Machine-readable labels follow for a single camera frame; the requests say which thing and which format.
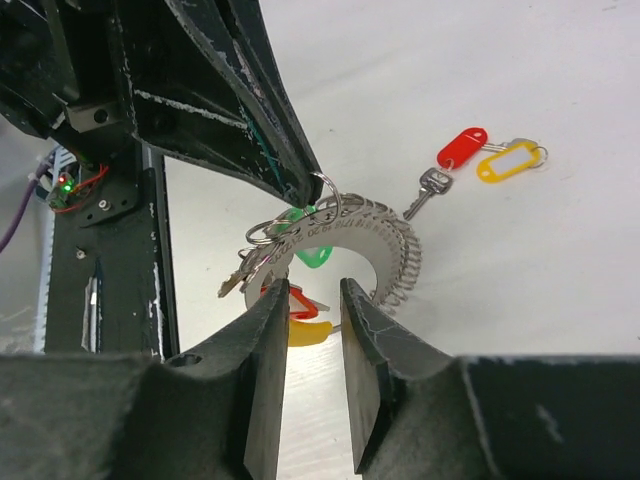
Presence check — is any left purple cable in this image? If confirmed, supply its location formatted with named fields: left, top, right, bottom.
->
left=0, top=172, right=44, bottom=254

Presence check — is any green key tag with key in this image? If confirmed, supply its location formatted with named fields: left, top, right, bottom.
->
left=272, top=206, right=333, bottom=269

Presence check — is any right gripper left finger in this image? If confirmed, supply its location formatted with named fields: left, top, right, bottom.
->
left=1, top=280, right=289, bottom=479

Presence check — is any red key tag with key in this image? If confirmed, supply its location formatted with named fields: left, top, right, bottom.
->
left=403, top=127, right=507, bottom=221

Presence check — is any yellow key tag with ring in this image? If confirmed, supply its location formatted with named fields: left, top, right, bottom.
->
left=476, top=138, right=549, bottom=184

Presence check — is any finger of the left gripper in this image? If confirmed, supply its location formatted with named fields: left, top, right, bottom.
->
left=166, top=1, right=322, bottom=208

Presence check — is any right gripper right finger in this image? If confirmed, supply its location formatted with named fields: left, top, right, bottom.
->
left=340, top=279, right=639, bottom=479

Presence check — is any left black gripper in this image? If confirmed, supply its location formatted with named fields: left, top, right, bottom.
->
left=0, top=0, right=301, bottom=206

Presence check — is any white cable duct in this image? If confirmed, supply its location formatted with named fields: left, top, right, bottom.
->
left=37, top=147, right=76, bottom=351

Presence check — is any small red key tag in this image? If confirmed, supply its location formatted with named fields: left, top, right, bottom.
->
left=289, top=285, right=319, bottom=321

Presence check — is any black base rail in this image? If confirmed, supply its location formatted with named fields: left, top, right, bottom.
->
left=42, top=146, right=180, bottom=360

